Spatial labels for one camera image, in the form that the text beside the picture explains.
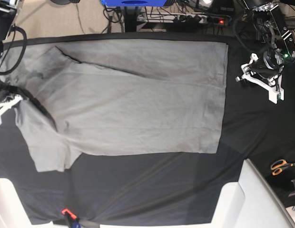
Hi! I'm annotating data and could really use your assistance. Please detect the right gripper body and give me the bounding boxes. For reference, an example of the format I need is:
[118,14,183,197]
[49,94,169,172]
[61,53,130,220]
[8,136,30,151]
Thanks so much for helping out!
[0,82,26,102]

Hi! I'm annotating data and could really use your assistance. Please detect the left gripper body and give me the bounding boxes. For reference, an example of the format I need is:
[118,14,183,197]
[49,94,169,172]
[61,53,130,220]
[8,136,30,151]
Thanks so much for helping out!
[256,51,284,82]

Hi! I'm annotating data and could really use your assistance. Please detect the grey T-shirt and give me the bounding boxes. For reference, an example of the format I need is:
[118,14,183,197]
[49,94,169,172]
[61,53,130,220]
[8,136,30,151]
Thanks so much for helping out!
[4,40,228,172]

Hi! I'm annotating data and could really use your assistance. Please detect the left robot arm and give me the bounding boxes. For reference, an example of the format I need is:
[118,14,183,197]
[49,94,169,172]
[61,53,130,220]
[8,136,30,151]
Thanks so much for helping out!
[232,0,295,104]

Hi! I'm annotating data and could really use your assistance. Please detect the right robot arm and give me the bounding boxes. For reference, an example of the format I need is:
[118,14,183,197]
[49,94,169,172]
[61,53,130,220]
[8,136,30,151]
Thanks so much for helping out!
[0,0,27,125]

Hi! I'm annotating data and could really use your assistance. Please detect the white power strip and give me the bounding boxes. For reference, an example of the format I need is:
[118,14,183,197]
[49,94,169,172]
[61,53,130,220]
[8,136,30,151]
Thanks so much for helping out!
[137,12,229,26]

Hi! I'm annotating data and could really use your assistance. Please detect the red clamp bottom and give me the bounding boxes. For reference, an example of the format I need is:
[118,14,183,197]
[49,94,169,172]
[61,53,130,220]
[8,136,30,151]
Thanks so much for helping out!
[61,208,82,228]

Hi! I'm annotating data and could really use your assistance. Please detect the black table leg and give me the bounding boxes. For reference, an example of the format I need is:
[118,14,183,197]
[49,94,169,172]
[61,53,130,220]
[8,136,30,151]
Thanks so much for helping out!
[122,7,141,32]

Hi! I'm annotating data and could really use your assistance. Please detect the blue bin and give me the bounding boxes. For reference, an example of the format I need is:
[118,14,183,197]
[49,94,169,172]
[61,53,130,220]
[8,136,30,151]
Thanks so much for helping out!
[100,0,166,7]

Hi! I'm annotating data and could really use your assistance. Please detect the orange handled scissors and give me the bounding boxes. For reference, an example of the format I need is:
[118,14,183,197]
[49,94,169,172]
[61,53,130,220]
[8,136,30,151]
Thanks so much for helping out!
[270,159,295,176]

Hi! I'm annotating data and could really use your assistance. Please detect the white table frame left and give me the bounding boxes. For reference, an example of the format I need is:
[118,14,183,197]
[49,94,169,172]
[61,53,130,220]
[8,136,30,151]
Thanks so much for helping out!
[0,178,32,228]

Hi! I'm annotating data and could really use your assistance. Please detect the white table frame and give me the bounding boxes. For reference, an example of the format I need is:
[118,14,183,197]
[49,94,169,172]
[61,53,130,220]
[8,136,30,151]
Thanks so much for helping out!
[211,159,295,228]
[0,178,32,228]

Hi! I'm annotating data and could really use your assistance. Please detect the white table frame right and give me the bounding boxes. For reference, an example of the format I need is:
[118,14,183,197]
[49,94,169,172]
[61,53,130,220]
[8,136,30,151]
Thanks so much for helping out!
[211,159,295,228]

